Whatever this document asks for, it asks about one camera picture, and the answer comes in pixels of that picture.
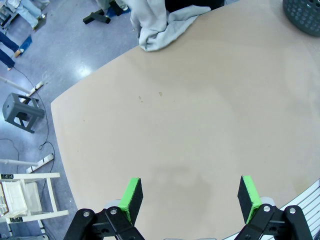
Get person in black t-shirt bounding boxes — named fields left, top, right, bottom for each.
left=164, top=0, right=226, bottom=13

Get black stand foot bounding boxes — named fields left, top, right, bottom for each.
left=83, top=9, right=112, bottom=26

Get grey training pants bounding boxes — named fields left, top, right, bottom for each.
left=129, top=0, right=212, bottom=53

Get person in light jeans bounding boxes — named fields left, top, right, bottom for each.
left=4, top=0, right=51, bottom=30

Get grey plastic stool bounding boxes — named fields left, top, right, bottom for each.
left=2, top=92, right=46, bottom=134

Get dark perforated plastic basket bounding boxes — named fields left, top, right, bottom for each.
left=282, top=0, right=320, bottom=38

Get ribbed aluminium rail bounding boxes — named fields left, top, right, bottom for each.
left=274, top=178, right=320, bottom=240

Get black floor cable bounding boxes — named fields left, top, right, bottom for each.
left=13, top=66, right=56, bottom=201

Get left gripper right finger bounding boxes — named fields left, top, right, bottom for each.
left=233, top=175, right=315, bottom=240

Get white shelf cart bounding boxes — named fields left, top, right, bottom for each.
left=0, top=172, right=70, bottom=238

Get person in dark jeans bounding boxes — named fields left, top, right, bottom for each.
left=0, top=31, right=25, bottom=71

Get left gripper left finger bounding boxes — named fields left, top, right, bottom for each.
left=63, top=177, right=146, bottom=240

